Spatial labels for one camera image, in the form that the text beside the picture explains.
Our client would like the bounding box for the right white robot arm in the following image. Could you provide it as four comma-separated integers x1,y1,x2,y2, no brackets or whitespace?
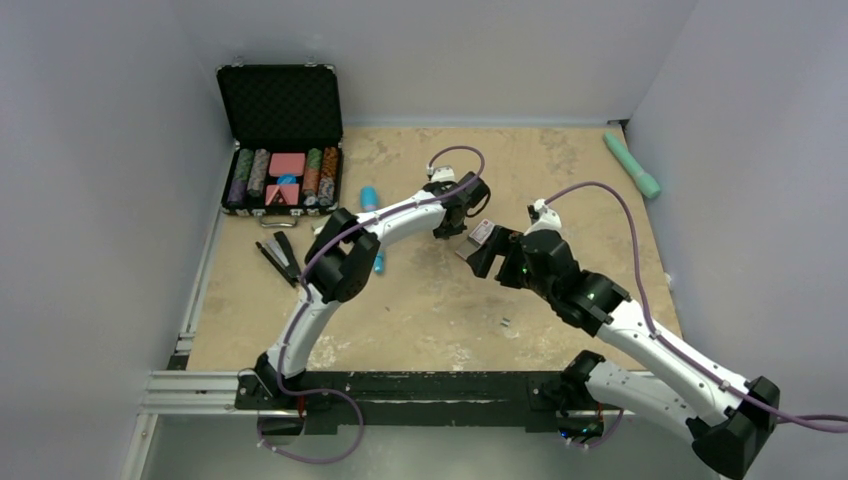
465,226,780,479

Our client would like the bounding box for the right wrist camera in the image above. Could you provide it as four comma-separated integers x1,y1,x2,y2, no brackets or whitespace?
524,199,562,235

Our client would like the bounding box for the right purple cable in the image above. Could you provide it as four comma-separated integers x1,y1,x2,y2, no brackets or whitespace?
543,180,848,435

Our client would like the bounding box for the staple box with red label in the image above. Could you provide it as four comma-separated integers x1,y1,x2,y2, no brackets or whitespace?
455,219,495,260

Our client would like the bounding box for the black poker chip case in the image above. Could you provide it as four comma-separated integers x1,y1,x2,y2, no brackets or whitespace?
215,64,345,217

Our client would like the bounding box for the purple cable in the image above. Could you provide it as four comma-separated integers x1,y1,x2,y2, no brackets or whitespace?
543,180,848,435
274,145,487,399

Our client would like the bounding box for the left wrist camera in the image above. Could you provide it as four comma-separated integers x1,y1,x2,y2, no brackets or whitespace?
427,165,456,183

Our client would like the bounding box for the mint green tube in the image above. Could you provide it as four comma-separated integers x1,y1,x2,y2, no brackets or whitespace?
603,132,661,199

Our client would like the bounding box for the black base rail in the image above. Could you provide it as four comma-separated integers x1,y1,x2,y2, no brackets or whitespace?
139,367,664,439

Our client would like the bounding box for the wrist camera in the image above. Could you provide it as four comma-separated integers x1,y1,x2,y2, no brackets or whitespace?
524,199,562,235
427,165,456,183

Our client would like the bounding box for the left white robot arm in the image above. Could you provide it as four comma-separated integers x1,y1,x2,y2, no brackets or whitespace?
253,172,491,409

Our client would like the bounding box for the blue cylindrical tube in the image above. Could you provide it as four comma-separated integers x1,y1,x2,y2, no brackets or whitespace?
360,186,385,274

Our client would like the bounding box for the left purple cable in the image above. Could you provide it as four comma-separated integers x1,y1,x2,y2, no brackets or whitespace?
274,145,487,399

